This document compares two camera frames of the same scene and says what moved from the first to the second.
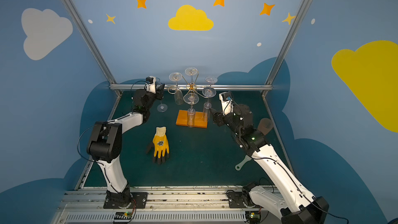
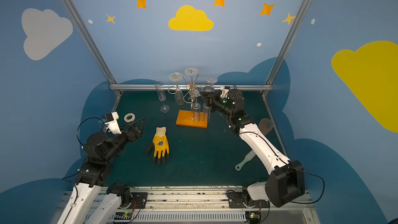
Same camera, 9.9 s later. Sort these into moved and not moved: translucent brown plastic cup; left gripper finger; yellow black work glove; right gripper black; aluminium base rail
Moved: left gripper finger; right gripper black
Not moved: translucent brown plastic cup; aluminium base rail; yellow black work glove
